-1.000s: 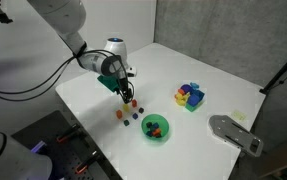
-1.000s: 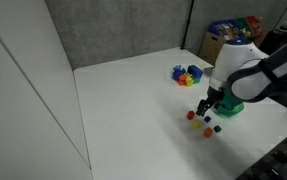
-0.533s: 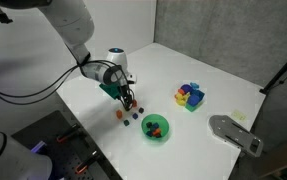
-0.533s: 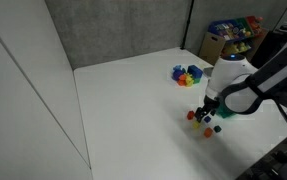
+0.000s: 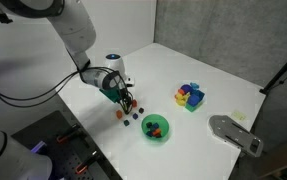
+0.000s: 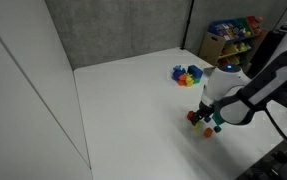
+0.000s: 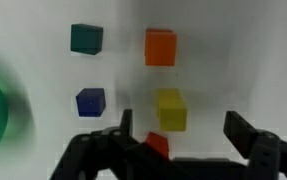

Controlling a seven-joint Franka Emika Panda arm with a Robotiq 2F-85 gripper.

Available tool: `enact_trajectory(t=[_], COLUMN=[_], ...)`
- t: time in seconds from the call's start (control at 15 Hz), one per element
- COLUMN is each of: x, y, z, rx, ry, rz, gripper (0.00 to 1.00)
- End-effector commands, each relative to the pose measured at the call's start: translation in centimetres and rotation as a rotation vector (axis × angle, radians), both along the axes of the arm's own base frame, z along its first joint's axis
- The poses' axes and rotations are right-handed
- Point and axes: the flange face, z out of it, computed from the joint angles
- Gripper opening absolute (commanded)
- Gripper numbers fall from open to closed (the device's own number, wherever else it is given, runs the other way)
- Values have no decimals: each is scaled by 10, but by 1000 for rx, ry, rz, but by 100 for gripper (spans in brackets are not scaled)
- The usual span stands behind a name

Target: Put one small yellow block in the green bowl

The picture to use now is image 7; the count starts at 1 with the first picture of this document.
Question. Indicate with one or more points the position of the small blue block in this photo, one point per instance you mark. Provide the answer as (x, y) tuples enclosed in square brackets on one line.
[(90, 102)]

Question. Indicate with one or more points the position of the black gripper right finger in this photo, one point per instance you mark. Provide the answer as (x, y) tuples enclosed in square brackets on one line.
[(266, 150)]

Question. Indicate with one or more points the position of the small yellow block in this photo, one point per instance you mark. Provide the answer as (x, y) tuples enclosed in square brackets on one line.
[(172, 110)]

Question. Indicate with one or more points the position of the small dark teal block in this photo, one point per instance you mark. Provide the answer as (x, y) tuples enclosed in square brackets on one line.
[(86, 39)]

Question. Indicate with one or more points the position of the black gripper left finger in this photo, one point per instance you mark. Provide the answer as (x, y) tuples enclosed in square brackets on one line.
[(116, 156)]

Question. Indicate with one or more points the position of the small red block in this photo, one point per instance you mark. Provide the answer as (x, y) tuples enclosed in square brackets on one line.
[(157, 143)]

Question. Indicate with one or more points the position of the small orange block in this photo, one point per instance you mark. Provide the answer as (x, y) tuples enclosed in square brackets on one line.
[(160, 47)]

